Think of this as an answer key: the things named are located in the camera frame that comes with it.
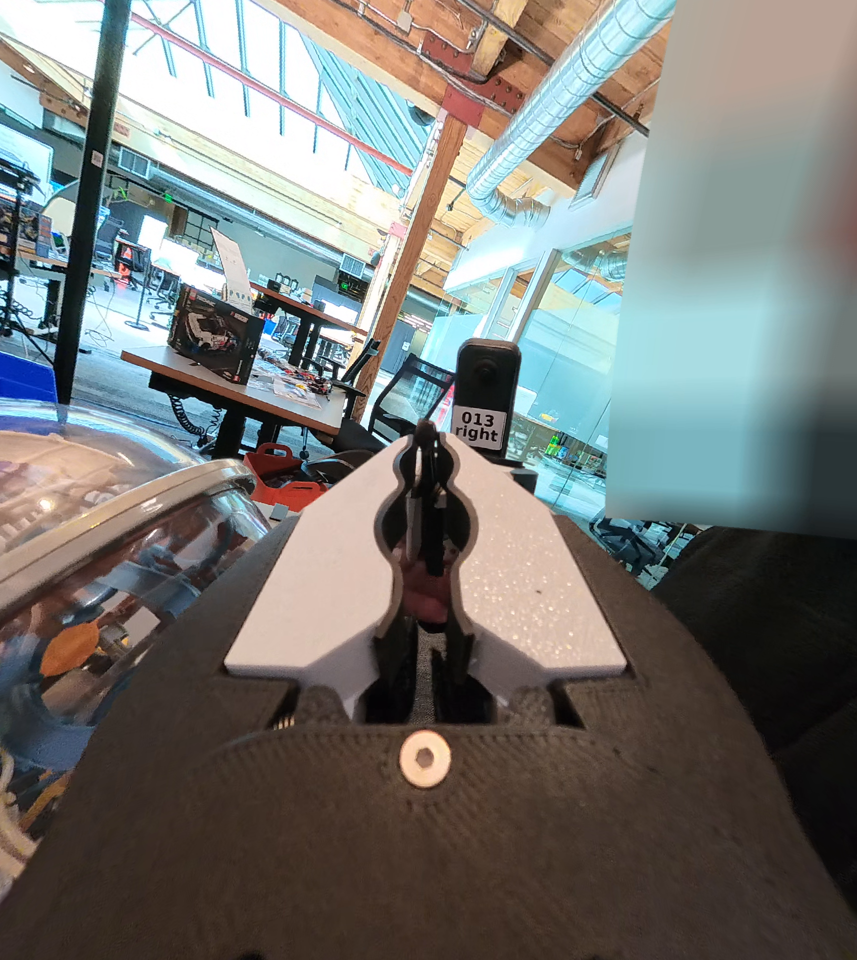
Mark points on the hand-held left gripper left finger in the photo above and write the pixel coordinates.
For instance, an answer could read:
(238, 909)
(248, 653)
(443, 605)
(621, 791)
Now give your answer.
(309, 600)

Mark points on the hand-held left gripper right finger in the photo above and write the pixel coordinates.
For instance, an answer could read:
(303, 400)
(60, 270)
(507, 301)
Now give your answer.
(541, 600)

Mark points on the clear maze ball toy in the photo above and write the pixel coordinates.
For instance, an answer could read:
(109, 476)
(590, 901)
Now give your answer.
(84, 630)

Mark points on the person's right hand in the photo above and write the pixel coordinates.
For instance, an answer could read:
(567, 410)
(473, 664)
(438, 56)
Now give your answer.
(426, 603)

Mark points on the black mesh office chair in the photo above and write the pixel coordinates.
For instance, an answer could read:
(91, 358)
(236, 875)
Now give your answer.
(406, 398)

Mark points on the orange bin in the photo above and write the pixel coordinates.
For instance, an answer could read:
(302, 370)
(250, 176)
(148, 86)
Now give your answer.
(282, 480)

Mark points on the wooden support column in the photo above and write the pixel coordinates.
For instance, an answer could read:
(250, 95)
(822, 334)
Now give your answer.
(406, 255)

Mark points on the small wooden office table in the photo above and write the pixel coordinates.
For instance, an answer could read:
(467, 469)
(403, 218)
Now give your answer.
(226, 387)

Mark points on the black printed box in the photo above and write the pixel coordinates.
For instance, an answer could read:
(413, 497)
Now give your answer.
(216, 338)

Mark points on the black stand pole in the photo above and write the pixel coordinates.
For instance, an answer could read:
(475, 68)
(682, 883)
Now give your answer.
(91, 195)

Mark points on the silver ventilation duct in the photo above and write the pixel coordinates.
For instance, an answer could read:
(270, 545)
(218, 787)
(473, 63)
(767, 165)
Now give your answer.
(564, 90)

